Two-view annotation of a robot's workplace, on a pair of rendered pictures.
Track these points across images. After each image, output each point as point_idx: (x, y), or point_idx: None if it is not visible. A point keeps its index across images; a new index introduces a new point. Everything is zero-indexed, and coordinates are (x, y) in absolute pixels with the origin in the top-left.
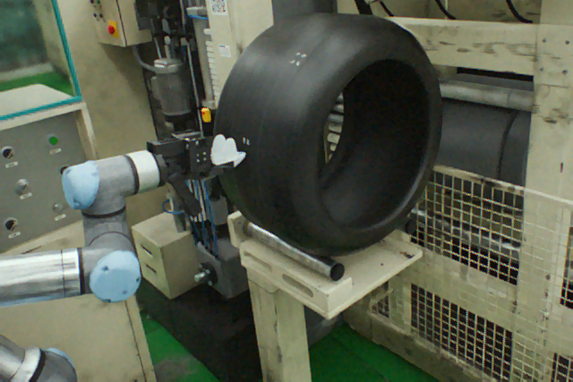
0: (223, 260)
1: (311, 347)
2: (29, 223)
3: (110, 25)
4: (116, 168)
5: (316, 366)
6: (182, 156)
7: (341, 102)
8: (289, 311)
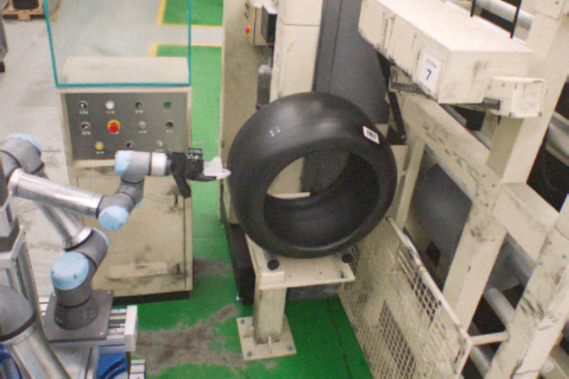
0: None
1: (309, 300)
2: (140, 148)
3: (247, 27)
4: (140, 161)
5: (303, 315)
6: (184, 163)
7: None
8: None
